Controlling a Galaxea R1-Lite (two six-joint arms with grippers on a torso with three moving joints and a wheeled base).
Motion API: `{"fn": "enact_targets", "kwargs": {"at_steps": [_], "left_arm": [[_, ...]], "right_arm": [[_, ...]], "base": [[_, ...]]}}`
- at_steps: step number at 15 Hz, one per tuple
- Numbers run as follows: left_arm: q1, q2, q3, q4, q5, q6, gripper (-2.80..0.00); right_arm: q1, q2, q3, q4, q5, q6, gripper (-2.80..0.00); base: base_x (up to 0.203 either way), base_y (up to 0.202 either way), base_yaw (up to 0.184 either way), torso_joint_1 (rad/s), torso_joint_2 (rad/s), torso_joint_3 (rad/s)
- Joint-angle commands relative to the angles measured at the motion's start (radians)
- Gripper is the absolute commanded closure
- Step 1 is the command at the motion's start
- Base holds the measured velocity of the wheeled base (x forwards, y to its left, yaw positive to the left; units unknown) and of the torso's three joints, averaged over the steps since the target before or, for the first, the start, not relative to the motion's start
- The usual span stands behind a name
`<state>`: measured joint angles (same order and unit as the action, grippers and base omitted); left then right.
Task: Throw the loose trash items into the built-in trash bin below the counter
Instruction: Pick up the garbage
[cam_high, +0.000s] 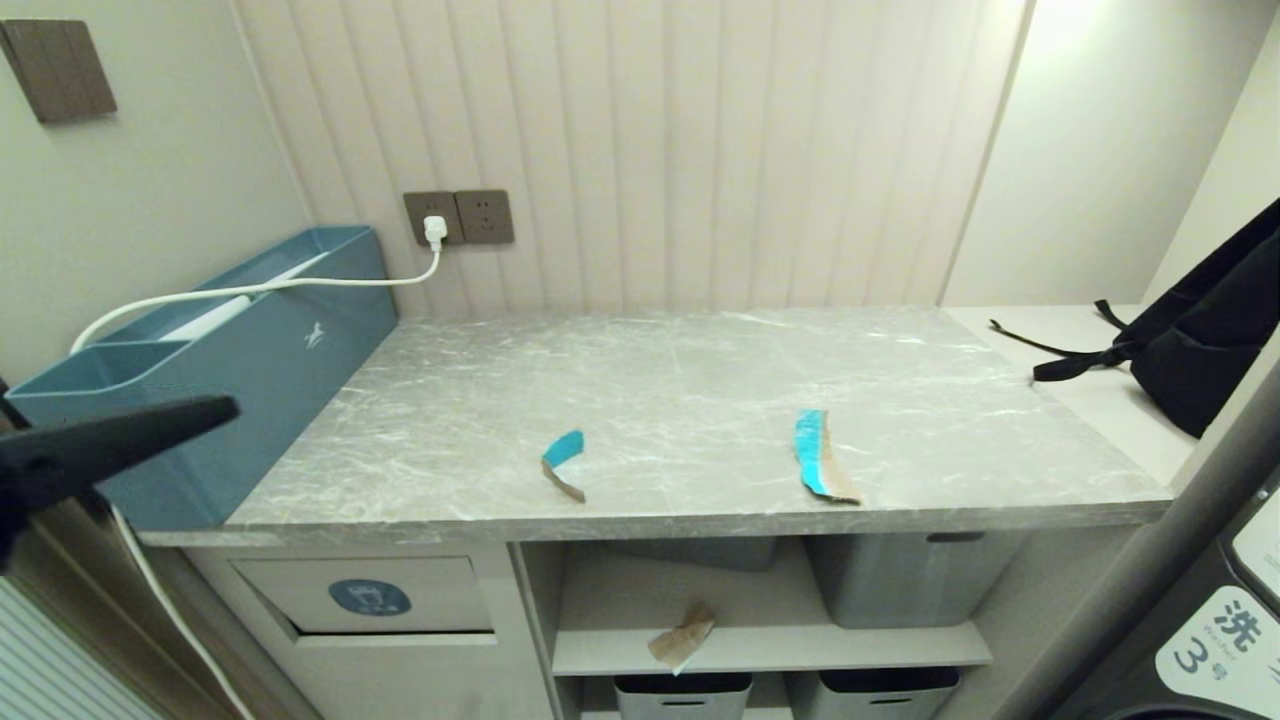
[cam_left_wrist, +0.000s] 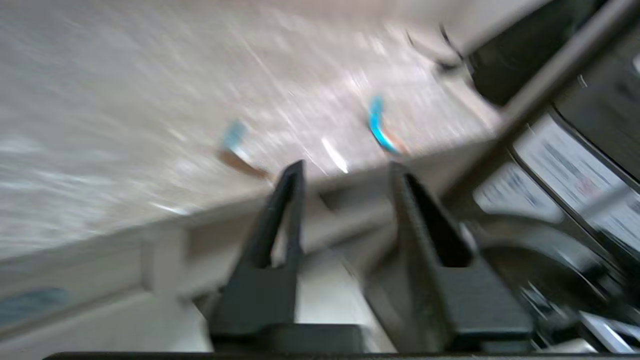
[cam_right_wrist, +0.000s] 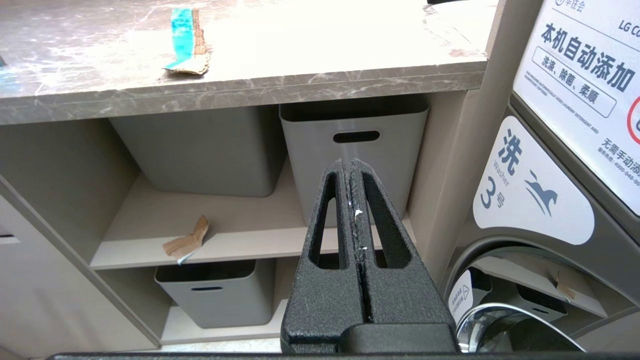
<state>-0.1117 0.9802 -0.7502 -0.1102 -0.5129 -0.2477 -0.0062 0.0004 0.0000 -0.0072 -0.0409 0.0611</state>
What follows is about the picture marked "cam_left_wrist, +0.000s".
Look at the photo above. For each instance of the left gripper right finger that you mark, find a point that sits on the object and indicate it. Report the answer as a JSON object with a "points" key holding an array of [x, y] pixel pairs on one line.
{"points": [[460, 300]]}

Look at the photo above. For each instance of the blue curved strip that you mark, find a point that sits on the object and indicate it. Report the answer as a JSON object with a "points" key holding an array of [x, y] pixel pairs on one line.
{"points": [[382, 125]]}

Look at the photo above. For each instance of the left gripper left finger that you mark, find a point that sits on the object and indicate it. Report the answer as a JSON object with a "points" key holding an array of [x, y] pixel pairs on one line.
{"points": [[260, 295]]}

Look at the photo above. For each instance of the black oven appliance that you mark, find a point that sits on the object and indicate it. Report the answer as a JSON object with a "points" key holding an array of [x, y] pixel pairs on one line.
{"points": [[565, 150]]}

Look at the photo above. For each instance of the blue and brown wrapper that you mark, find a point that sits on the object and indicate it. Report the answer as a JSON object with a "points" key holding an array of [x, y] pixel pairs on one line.
{"points": [[240, 150]]}

